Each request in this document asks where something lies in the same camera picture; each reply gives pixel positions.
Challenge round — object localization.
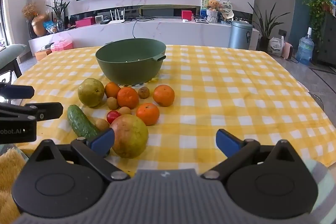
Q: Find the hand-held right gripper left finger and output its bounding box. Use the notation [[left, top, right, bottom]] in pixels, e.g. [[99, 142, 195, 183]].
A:
[[26, 128, 131, 182]]

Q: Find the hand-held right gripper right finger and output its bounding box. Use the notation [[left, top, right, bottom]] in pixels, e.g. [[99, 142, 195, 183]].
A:
[[200, 129, 307, 184]]

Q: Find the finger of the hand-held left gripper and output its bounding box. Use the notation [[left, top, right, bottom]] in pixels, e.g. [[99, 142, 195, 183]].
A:
[[0, 102, 64, 122], [0, 83, 34, 100]]

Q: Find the red cherry tomato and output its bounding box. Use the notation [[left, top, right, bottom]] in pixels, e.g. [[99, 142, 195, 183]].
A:
[[106, 110, 122, 125]]

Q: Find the green yellow pear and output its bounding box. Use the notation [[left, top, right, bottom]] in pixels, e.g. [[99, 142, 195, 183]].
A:
[[78, 78, 105, 108]]

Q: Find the orange mandarin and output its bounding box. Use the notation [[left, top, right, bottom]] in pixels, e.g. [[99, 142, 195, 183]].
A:
[[136, 103, 160, 126], [105, 82, 122, 99], [153, 84, 175, 107], [117, 87, 139, 109]]

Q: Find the green plastic bowl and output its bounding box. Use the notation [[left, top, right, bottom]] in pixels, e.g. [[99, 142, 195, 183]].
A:
[[95, 38, 167, 86]]

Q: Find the green cucumber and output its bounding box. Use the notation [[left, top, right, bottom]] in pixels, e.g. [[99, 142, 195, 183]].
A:
[[67, 105, 101, 139]]

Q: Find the green cushioned chair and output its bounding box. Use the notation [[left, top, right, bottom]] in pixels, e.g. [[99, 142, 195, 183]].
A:
[[0, 44, 27, 77]]

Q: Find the yellow fluffy cushion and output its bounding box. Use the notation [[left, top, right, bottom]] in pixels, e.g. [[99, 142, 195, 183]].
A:
[[0, 148, 29, 224]]

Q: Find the small wooden box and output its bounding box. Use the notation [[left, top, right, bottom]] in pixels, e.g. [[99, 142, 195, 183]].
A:
[[35, 49, 52, 61]]

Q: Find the yellow checkered tablecloth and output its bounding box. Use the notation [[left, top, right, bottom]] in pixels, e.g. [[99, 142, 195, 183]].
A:
[[12, 45, 336, 172]]

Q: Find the pink plastic storage box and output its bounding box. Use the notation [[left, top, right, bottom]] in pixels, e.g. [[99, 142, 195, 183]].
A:
[[51, 39, 74, 52]]

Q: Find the orange round vase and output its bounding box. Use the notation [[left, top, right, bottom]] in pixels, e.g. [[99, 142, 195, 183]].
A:
[[31, 13, 49, 37]]

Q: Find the blue snack bag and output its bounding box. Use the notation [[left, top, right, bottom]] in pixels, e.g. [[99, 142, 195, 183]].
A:
[[43, 21, 58, 34]]

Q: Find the dried flower bunch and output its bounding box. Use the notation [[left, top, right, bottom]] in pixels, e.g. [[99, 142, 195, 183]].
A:
[[22, 2, 38, 20]]

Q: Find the green plant in glass vase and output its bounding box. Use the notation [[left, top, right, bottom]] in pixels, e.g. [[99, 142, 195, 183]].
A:
[[46, 0, 72, 31]]

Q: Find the pink flat box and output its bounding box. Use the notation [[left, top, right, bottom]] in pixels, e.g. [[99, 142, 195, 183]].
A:
[[75, 17, 95, 28]]

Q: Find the grey green blanket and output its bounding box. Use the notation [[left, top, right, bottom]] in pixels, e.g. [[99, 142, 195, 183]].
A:
[[306, 158, 336, 224]]

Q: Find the white plastic bag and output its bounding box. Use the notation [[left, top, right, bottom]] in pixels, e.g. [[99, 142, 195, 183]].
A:
[[268, 36, 285, 56]]

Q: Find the grey metal trash can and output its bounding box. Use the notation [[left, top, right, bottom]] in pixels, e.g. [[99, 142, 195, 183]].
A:
[[228, 21, 254, 50]]

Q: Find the pink small heater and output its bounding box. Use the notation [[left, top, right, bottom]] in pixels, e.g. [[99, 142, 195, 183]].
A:
[[281, 42, 294, 60]]

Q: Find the white router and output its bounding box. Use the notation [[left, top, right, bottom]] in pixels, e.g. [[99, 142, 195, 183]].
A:
[[108, 9, 126, 25]]

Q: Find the blue water bottle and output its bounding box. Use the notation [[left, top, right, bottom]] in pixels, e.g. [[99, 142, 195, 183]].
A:
[[296, 27, 315, 65]]

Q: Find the long leaf potted plant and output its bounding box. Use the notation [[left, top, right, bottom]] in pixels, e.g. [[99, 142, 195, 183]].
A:
[[248, 2, 284, 52]]

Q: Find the white marble television cabinet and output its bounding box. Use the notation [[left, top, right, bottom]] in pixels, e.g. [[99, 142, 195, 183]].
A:
[[28, 18, 260, 56]]

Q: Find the landscape picture board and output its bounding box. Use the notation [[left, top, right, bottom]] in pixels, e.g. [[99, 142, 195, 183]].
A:
[[201, 0, 234, 21]]

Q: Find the dark grey drawer cabinet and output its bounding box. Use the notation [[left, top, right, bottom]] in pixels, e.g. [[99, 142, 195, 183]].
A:
[[318, 13, 336, 68]]

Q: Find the leafy green potted plant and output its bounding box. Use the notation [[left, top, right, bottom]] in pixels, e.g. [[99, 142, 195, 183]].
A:
[[302, 0, 334, 43]]

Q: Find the black power cable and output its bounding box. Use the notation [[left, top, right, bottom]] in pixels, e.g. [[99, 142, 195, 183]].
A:
[[132, 18, 158, 39]]

